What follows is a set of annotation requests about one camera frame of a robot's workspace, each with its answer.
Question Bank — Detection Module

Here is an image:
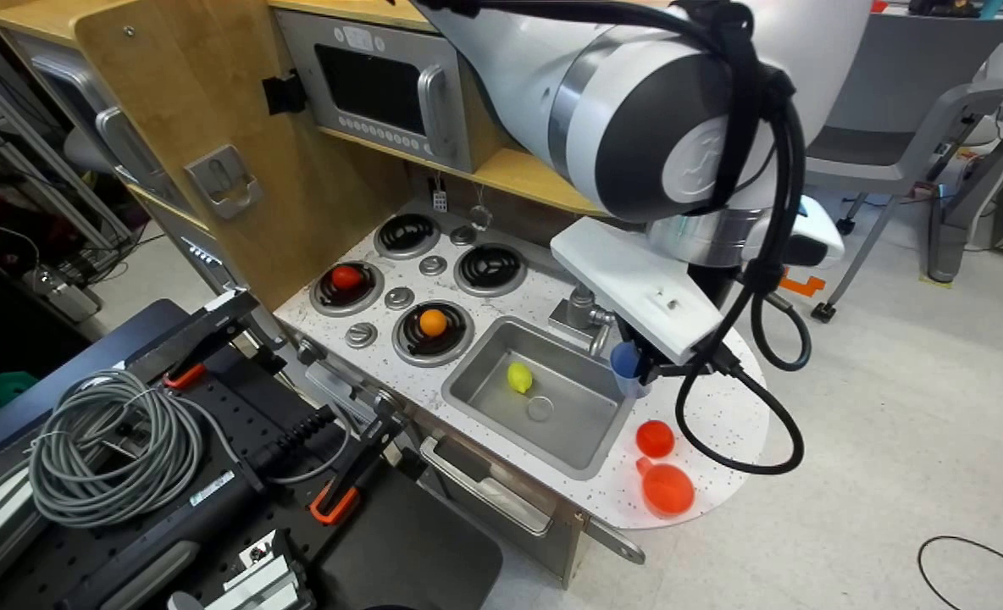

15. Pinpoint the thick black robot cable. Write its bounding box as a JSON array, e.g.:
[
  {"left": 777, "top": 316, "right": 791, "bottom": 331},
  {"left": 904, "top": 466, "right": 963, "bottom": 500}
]
[{"left": 413, "top": 0, "right": 814, "bottom": 477}]

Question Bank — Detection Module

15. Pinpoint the black coil toy burner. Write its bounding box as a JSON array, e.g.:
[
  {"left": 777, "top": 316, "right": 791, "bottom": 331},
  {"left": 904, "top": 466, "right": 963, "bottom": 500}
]
[
  {"left": 389, "top": 297, "right": 478, "bottom": 370},
  {"left": 309, "top": 256, "right": 386, "bottom": 318},
  {"left": 369, "top": 210, "right": 443, "bottom": 263},
  {"left": 450, "top": 242, "right": 534, "bottom": 303}
]

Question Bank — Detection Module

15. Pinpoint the coiled grey cable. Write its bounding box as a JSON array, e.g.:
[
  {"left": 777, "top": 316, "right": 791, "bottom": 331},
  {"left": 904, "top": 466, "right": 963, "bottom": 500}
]
[{"left": 25, "top": 370, "right": 208, "bottom": 536}]

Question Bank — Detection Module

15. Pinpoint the black perforated breadboard plate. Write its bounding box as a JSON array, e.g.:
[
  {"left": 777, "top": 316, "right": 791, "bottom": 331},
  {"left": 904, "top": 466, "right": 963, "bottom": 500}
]
[{"left": 0, "top": 336, "right": 413, "bottom": 610}]

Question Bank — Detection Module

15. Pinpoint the light blue plastic cup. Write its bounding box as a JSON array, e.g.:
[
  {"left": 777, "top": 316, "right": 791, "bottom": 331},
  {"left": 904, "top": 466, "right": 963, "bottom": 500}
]
[{"left": 606, "top": 340, "right": 647, "bottom": 382}]

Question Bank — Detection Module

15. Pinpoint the aluminium frame stand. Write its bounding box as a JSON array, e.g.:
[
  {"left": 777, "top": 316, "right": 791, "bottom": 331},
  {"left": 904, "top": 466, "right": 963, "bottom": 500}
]
[{"left": 0, "top": 10, "right": 149, "bottom": 331}]

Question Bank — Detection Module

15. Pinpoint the orange cup with handle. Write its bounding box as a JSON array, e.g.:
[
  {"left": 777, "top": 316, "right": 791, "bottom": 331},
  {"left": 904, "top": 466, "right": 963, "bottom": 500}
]
[{"left": 635, "top": 453, "right": 703, "bottom": 525}]

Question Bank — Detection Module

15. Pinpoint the white speckled kitchen counter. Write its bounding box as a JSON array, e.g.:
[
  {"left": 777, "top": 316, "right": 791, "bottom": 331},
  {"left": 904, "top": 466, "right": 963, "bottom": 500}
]
[{"left": 270, "top": 200, "right": 774, "bottom": 536}]

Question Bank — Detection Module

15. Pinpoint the grey oven door handle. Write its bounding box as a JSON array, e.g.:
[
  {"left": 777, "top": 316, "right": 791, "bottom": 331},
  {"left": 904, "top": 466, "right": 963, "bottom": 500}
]
[{"left": 413, "top": 433, "right": 557, "bottom": 543}]

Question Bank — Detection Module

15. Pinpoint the silver toy faucet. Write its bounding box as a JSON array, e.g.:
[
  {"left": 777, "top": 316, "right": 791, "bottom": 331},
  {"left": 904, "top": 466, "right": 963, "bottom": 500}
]
[{"left": 547, "top": 282, "right": 622, "bottom": 360}]

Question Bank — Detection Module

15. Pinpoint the small orange plastic cup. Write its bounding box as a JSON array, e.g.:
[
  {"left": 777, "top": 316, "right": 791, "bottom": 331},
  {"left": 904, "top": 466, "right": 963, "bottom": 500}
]
[{"left": 635, "top": 417, "right": 683, "bottom": 460}]

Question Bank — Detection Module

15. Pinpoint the black cable on floor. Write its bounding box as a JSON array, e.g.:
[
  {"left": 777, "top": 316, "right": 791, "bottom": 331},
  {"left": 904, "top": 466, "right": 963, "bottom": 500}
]
[{"left": 912, "top": 532, "right": 1003, "bottom": 610}]

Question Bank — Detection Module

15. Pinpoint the grey metal sink basin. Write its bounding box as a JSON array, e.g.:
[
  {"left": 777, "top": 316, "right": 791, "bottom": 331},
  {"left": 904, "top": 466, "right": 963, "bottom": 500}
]
[{"left": 441, "top": 316, "right": 636, "bottom": 481}]

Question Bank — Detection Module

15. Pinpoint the orange toy ball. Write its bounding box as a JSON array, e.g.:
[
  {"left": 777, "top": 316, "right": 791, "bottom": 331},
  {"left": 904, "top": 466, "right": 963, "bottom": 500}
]
[{"left": 418, "top": 305, "right": 456, "bottom": 341}]

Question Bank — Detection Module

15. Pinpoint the wooden toy kitchen cabinet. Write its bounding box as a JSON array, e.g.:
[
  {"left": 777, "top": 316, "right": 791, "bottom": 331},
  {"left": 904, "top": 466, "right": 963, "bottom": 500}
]
[{"left": 0, "top": 0, "right": 651, "bottom": 587}]

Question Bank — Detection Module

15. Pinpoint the square metal door plate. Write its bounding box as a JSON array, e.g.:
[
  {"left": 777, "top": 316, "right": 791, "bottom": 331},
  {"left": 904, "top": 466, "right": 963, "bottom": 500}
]
[{"left": 182, "top": 143, "right": 260, "bottom": 225}]

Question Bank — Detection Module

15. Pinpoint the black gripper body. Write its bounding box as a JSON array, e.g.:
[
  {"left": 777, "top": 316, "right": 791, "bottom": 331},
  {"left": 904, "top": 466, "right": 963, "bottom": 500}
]
[{"left": 636, "top": 340, "right": 692, "bottom": 382}]

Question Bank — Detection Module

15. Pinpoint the grey toy microwave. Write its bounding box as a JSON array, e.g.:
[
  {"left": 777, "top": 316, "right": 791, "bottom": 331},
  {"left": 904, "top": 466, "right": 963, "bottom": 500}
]
[{"left": 270, "top": 7, "right": 483, "bottom": 176}]

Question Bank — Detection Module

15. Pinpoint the orange handled black clamp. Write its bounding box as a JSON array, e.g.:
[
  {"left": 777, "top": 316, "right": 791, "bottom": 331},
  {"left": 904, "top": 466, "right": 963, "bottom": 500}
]
[
  {"left": 307, "top": 417, "right": 411, "bottom": 532},
  {"left": 160, "top": 318, "right": 257, "bottom": 396}
]

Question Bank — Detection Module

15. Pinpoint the yellow toy lemon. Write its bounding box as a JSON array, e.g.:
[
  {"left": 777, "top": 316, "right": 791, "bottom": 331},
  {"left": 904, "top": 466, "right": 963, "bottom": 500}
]
[{"left": 504, "top": 355, "right": 539, "bottom": 400}]

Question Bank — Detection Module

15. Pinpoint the silver metal bracket block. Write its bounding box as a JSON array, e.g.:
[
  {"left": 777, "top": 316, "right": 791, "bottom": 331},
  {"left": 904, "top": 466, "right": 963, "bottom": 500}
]
[{"left": 191, "top": 527, "right": 325, "bottom": 610}]

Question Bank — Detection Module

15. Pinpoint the red toy ball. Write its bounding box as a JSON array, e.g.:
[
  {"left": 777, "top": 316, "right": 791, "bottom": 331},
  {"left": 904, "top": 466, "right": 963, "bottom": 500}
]
[{"left": 328, "top": 262, "right": 369, "bottom": 297}]

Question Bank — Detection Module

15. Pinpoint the dark grey cart top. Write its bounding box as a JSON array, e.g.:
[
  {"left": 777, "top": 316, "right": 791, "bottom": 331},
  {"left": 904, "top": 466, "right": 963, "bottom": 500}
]
[{"left": 294, "top": 466, "right": 510, "bottom": 610}]

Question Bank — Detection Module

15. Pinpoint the wooden cabinet door panel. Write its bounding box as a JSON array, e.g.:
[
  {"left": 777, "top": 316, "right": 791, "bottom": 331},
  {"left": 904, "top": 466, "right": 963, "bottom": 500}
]
[{"left": 71, "top": 0, "right": 335, "bottom": 316}]

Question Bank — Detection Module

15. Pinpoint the grey office chair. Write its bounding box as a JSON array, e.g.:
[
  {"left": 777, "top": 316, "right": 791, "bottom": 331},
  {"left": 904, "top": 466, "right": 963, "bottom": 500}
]
[{"left": 804, "top": 10, "right": 1003, "bottom": 324}]

